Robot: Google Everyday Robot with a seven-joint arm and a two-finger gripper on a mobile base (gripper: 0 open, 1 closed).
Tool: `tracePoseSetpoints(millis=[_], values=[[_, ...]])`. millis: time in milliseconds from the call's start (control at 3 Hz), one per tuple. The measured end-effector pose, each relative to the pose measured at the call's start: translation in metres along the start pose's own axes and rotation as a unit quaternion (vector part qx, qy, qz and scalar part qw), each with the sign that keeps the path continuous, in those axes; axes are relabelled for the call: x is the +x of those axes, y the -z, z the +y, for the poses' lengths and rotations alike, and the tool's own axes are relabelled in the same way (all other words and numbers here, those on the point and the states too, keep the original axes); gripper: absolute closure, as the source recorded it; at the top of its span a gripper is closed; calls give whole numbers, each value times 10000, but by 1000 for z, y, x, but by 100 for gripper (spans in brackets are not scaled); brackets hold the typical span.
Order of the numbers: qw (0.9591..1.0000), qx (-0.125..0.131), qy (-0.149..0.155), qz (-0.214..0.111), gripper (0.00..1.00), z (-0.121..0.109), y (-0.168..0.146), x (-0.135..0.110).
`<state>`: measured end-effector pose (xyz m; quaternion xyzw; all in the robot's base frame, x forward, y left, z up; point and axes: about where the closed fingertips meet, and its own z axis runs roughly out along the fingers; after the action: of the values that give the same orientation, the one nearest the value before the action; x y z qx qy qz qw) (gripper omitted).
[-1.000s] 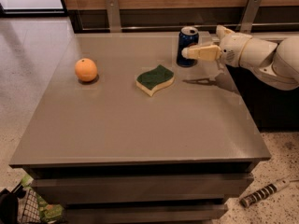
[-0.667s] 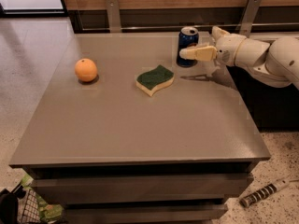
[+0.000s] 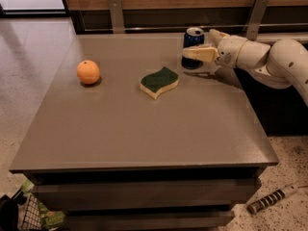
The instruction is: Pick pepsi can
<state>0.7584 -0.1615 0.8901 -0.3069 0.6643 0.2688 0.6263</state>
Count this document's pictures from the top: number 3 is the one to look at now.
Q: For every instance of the upper grey drawer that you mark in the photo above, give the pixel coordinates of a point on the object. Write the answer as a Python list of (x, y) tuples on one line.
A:
[(156, 194)]

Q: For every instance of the blue pepsi can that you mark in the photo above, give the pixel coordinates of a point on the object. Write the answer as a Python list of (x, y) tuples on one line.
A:
[(194, 36)]

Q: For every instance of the green yellow sponge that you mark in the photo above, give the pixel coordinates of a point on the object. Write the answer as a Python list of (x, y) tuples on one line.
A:
[(159, 82)]

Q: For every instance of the grey drawer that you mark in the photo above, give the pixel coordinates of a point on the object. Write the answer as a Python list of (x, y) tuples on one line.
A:
[(150, 222), (156, 194)]

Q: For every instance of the white power strip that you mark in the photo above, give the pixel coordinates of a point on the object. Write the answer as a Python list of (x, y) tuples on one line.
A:
[(272, 198)]

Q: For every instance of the green snack bag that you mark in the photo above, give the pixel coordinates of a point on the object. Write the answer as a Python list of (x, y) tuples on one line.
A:
[(34, 216)]

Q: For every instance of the lower grey drawer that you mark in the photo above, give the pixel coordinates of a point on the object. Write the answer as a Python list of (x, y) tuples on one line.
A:
[(150, 222)]

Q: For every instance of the grey drawer cabinet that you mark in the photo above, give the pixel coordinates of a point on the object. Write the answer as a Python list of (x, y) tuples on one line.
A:
[(112, 131)]

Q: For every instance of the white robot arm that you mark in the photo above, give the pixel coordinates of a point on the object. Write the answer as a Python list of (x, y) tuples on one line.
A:
[(279, 66)]

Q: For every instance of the orange fruit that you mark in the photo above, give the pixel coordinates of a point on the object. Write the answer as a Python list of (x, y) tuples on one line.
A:
[(88, 72)]

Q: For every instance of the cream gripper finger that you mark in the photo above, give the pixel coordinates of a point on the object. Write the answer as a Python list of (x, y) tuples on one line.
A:
[(204, 54), (216, 36)]

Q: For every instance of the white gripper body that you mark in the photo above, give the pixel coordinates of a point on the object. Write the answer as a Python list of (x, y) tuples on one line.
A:
[(231, 51)]

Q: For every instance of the metal bracket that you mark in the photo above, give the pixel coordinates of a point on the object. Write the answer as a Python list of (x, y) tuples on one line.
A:
[(252, 26), (116, 14)]

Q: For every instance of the right metal bracket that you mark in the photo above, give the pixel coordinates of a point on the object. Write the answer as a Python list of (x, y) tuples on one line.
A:
[(252, 26)]

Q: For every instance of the left metal bracket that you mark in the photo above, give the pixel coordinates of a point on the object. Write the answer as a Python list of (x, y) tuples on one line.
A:
[(116, 14)]

